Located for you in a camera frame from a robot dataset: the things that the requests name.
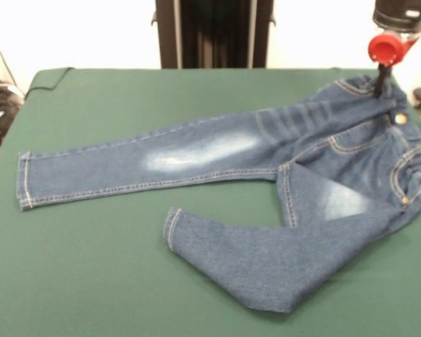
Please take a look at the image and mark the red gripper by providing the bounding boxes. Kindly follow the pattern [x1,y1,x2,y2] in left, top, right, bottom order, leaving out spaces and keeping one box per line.
[367,31,420,98]

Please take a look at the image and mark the blue denim jeans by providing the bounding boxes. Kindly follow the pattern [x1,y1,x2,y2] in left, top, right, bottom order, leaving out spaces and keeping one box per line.
[14,74,421,313]

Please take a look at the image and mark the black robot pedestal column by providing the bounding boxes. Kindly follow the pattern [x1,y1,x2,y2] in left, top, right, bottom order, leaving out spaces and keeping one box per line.
[150,0,277,70]

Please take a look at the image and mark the dark green table cloth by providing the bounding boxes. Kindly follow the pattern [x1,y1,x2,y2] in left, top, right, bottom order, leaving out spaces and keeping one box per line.
[0,67,421,337]

